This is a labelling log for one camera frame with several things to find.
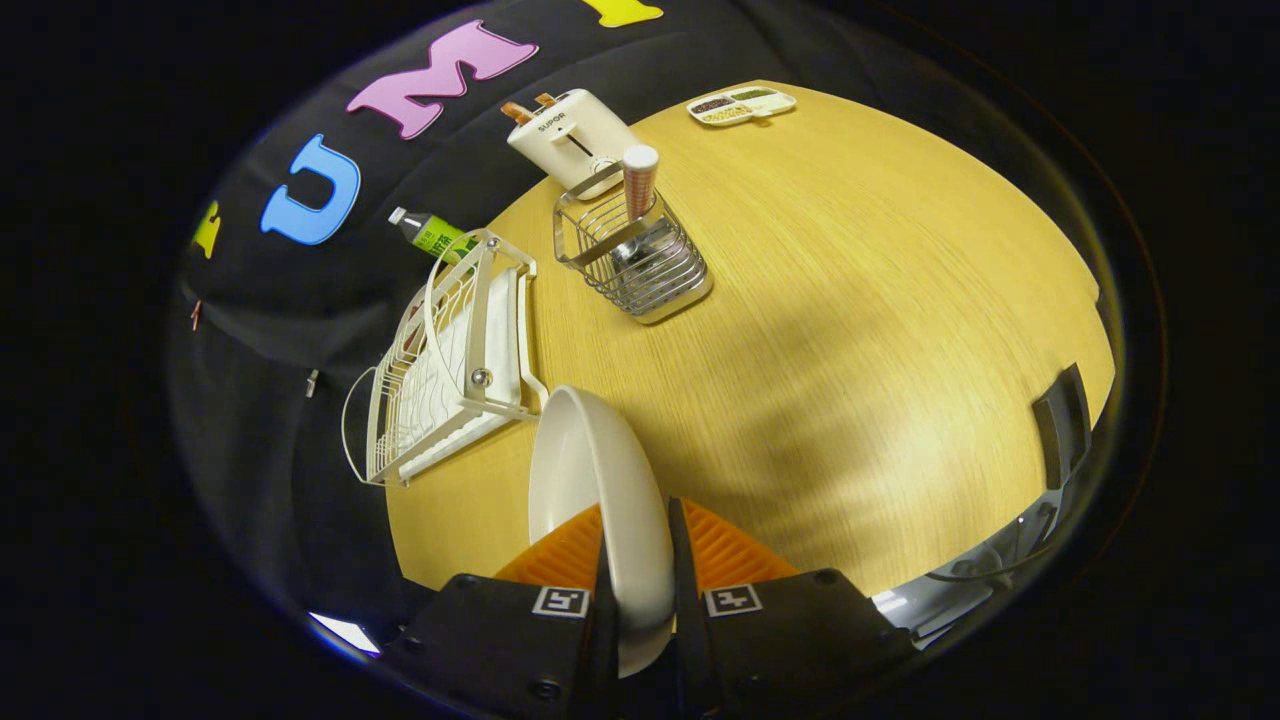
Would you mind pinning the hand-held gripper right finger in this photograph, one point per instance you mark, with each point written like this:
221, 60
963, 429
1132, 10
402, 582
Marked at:
790, 630

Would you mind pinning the white divided tray of beans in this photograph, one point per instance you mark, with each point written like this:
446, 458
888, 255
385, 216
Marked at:
742, 104

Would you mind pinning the white round plate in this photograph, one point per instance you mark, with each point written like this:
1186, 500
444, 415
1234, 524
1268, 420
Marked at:
610, 500

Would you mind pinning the black backdrop cloth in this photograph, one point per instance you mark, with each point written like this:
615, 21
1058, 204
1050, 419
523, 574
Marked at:
260, 300

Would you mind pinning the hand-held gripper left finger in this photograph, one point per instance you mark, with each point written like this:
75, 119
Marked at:
500, 640

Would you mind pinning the black chair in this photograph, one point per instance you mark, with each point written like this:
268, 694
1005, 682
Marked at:
1062, 425

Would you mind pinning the white toaster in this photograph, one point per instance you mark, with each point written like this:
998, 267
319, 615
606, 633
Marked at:
580, 130

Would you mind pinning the green label drink bottle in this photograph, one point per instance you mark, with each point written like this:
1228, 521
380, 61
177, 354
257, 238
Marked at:
435, 236

